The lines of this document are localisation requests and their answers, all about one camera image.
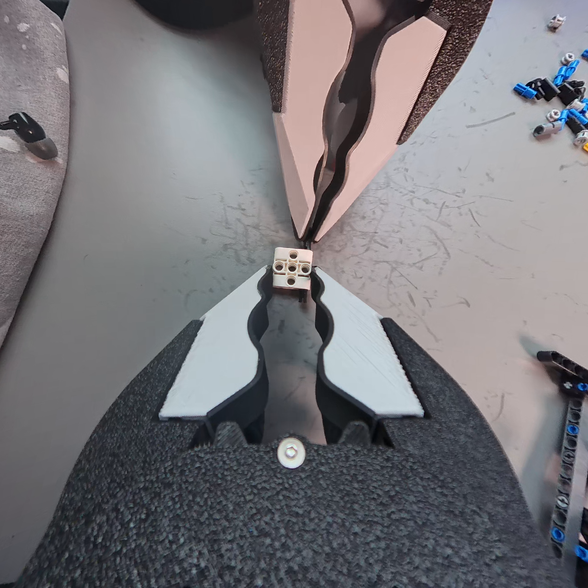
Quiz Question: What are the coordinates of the grey desk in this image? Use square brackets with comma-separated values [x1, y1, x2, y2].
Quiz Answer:
[0, 0, 588, 588]

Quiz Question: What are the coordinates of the white square toy connector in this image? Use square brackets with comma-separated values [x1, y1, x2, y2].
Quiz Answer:
[271, 247, 314, 290]

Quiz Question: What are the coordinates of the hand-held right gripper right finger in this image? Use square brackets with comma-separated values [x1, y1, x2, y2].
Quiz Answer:
[311, 268, 425, 419]

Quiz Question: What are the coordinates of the pile of blue black pins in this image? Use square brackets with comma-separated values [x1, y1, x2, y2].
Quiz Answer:
[512, 48, 588, 148]

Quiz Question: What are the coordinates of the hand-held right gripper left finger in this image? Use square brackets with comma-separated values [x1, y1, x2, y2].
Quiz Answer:
[159, 266, 272, 421]

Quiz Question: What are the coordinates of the black oval pad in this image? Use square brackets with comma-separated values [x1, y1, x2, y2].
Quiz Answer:
[133, 0, 258, 29]

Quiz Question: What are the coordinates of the black cord with toggle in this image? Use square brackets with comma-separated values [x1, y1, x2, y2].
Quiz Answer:
[0, 112, 59, 160]

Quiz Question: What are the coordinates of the grey black toy chassis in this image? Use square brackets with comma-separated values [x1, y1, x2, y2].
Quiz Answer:
[537, 350, 588, 563]

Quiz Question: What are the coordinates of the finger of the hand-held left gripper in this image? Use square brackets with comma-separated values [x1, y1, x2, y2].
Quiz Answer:
[315, 21, 448, 243]
[273, 0, 356, 240]

